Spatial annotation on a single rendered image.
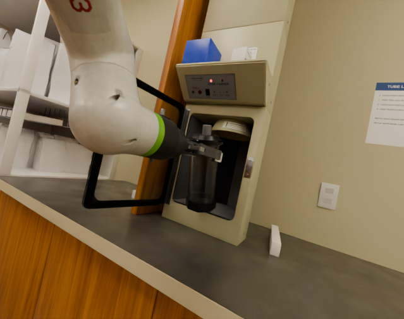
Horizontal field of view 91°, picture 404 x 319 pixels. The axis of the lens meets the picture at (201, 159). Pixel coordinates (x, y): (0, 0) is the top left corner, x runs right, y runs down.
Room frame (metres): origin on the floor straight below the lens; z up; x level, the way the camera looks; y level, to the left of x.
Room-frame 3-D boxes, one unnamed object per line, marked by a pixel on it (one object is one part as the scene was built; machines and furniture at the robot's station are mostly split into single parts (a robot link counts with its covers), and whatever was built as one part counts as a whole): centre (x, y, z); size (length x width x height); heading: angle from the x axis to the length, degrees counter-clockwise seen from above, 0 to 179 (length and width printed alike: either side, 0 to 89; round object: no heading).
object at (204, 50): (0.72, 0.08, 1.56); 0.10 x 0.10 x 0.09; 62
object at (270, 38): (0.84, -0.09, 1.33); 0.32 x 0.25 x 0.77; 62
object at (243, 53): (0.65, -0.06, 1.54); 0.05 x 0.05 x 0.06; 57
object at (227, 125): (0.80, -0.10, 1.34); 0.18 x 0.18 x 0.05
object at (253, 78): (0.67, 0.00, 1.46); 0.32 x 0.12 x 0.10; 62
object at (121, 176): (0.66, 0.20, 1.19); 0.30 x 0.01 x 0.40; 144
